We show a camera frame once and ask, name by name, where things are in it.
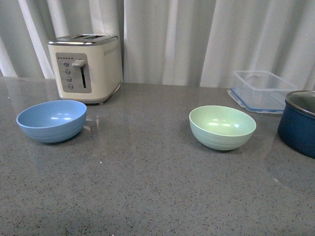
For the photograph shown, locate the green bowl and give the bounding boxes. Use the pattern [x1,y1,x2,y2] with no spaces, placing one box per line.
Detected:
[189,105,256,150]

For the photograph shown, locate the blue bowl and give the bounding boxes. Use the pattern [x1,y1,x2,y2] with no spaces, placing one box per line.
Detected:
[16,100,87,143]

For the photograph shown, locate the white curtain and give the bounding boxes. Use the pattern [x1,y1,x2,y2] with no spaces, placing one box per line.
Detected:
[0,0,315,90]

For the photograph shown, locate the cream two-slot toaster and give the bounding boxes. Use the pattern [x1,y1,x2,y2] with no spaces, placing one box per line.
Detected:
[48,34,123,104]

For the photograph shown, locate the clear plastic container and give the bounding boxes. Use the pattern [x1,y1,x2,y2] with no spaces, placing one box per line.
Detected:
[231,70,297,99]

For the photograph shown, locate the clear lid with blue seal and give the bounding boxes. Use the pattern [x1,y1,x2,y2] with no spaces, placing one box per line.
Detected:
[227,88,285,114]

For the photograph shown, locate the dark blue pot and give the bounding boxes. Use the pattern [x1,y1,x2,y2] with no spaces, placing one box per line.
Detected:
[278,91,315,158]

